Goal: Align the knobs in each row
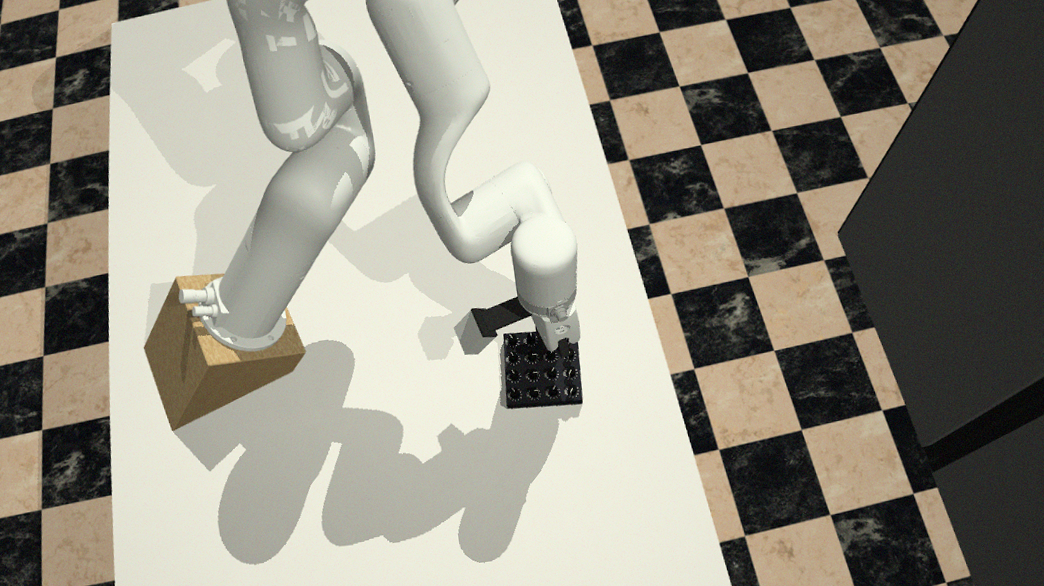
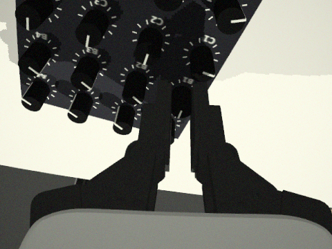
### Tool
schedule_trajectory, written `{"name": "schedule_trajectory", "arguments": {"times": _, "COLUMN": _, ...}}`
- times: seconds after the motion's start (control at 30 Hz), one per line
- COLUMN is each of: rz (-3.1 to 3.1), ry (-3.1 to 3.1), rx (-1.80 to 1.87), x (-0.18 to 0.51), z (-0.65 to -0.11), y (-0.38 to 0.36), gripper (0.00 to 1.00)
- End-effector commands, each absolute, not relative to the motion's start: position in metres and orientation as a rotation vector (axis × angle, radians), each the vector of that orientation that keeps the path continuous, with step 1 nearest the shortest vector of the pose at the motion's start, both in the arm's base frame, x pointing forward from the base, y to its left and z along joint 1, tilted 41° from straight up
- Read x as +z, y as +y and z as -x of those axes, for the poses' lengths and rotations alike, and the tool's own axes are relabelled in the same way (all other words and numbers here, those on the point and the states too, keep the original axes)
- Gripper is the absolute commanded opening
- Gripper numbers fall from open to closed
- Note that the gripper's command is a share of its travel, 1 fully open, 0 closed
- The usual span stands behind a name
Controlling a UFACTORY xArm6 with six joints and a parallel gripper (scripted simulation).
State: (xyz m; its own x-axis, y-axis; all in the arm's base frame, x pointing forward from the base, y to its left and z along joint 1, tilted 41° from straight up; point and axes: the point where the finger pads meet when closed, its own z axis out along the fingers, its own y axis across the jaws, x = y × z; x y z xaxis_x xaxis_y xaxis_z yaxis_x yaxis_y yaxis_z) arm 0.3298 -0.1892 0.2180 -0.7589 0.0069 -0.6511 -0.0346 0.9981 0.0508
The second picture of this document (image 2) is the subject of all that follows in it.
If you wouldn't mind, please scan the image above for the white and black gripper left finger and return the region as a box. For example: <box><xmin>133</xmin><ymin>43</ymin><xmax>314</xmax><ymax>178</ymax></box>
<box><xmin>30</xmin><ymin>80</ymin><xmax>172</xmax><ymax>227</ymax></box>

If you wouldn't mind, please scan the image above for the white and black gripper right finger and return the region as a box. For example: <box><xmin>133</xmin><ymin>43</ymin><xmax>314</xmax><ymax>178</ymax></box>
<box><xmin>190</xmin><ymin>81</ymin><xmax>332</xmax><ymax>234</ymax></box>

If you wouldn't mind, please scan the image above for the black knob box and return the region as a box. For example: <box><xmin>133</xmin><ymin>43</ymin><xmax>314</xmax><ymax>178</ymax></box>
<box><xmin>15</xmin><ymin>0</ymin><xmax>262</xmax><ymax>145</ymax></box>

